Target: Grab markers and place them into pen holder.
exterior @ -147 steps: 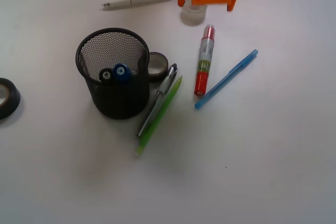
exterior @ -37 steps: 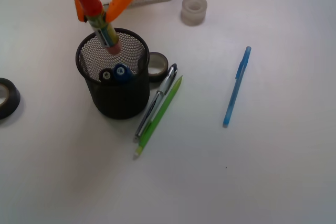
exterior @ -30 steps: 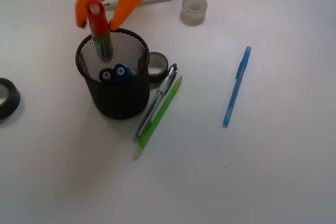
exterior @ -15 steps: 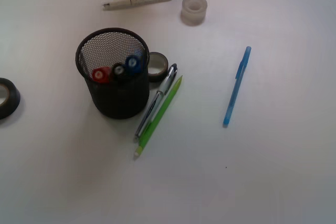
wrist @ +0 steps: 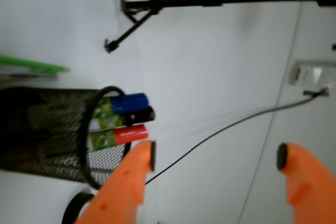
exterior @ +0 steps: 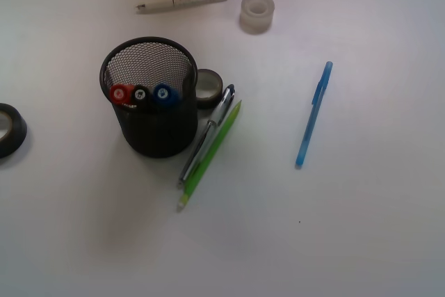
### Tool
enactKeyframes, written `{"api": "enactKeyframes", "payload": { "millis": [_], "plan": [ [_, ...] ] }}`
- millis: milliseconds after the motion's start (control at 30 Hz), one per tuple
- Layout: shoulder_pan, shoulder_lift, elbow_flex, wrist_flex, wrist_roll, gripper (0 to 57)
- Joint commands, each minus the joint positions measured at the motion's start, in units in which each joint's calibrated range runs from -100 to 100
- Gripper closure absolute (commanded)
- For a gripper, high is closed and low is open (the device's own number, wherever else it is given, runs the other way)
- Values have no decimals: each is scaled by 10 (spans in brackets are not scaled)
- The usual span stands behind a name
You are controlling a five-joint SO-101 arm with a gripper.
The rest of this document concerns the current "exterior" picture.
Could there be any white pen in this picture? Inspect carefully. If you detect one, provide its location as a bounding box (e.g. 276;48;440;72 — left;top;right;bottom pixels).
135;0;229;14

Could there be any black mesh pen holder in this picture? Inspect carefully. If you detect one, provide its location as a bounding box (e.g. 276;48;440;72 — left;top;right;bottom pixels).
99;37;198;158

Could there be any black electrical tape roll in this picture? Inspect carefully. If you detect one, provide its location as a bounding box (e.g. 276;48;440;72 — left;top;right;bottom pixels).
1;103;27;158

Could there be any red cap marker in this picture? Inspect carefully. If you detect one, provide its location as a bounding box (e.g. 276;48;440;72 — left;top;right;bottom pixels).
109;84;135;106

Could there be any blue cap marker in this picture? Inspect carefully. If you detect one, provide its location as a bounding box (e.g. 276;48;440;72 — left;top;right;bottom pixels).
153;83;180;108

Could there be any clear tape roll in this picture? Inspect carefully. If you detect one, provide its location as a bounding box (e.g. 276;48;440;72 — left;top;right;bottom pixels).
239;0;275;35

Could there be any silver black pen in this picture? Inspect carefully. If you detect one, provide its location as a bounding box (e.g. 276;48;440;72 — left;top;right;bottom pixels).
178;84;236;188

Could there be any light blue pen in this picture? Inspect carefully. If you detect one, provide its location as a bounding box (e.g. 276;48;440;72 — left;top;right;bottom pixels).
296;61;333;168

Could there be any dark tape roll behind holder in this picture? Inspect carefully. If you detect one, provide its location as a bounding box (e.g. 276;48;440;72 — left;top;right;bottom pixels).
195;69;223;110

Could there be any black cap marker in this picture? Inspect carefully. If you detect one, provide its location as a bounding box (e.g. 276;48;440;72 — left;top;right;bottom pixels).
131;85;151;109

